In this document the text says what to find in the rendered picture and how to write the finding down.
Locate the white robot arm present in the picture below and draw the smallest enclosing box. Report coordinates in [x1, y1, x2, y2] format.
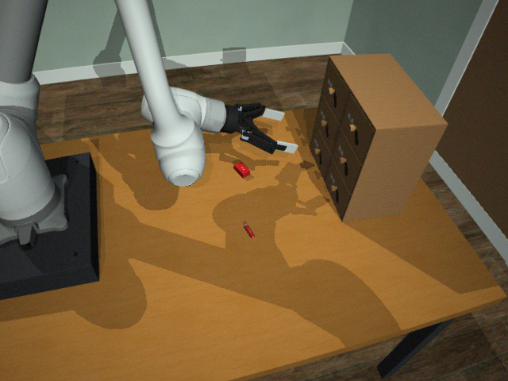
[0, 0, 226, 247]

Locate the small brown chest of drawers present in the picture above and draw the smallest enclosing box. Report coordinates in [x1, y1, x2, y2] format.
[321, 54, 448, 222]

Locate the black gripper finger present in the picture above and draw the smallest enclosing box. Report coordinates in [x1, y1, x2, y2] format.
[235, 103, 285, 121]
[240, 118, 298, 154]

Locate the dark brown drawer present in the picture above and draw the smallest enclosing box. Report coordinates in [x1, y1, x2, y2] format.
[333, 128, 362, 193]
[310, 124, 331, 178]
[325, 158, 351, 218]
[341, 94, 375, 163]
[316, 95, 340, 152]
[323, 61, 349, 122]

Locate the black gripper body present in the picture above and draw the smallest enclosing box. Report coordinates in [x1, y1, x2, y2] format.
[220, 105, 254, 133]

